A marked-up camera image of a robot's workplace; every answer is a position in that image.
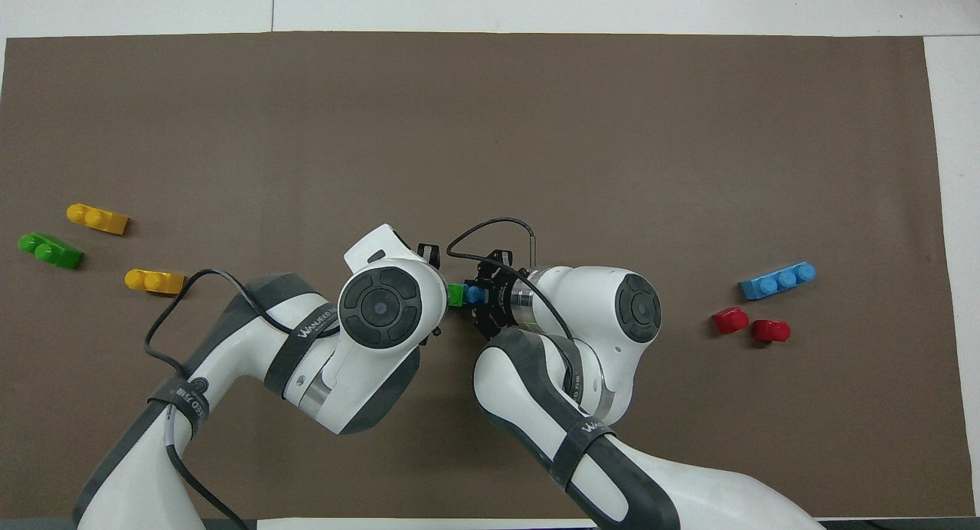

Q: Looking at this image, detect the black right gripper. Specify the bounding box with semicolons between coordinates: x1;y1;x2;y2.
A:
417;243;529;341

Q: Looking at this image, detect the brown table mat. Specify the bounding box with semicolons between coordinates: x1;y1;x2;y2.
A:
0;31;975;519

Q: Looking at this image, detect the yellow two-stud brick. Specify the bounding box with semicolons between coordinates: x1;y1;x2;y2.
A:
124;268;186;296
66;202;129;235

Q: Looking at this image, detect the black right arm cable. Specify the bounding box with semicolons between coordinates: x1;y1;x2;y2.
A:
446;218;575;339

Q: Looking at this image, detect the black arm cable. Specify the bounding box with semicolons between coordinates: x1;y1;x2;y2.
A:
144;268;341;530
446;218;575;339

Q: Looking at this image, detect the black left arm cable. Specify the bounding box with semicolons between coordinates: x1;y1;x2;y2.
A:
144;268;341;530

